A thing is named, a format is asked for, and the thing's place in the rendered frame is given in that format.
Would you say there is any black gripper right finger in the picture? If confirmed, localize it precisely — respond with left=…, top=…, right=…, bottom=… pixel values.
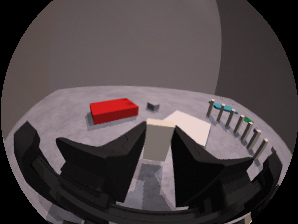
left=170, top=125, right=254, bottom=208

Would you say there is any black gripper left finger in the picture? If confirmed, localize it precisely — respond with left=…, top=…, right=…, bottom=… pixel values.
left=56, top=121, right=146, bottom=204

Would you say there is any red rectangular block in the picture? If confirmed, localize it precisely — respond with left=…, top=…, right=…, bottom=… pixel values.
left=89, top=99, right=140, bottom=125

